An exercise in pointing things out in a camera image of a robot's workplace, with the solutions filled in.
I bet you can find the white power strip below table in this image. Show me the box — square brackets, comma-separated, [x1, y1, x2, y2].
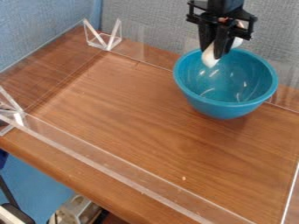
[46, 194, 102, 224]

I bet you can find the white brown toy mushroom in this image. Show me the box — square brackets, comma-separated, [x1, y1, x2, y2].
[200, 20, 244, 68]

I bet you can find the clear acrylic front barrier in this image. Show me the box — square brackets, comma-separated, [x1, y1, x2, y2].
[2, 113, 254, 224]

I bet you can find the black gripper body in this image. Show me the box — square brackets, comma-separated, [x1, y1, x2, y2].
[186, 0, 257, 40]

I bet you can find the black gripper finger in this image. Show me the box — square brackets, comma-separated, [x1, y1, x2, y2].
[213, 25, 234, 60]
[198, 21, 214, 52]

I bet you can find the clear acrylic corner bracket left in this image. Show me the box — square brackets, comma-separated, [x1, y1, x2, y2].
[0, 86, 25, 137]

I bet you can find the blue plastic bowl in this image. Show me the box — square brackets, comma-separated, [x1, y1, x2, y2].
[172, 49, 278, 120]

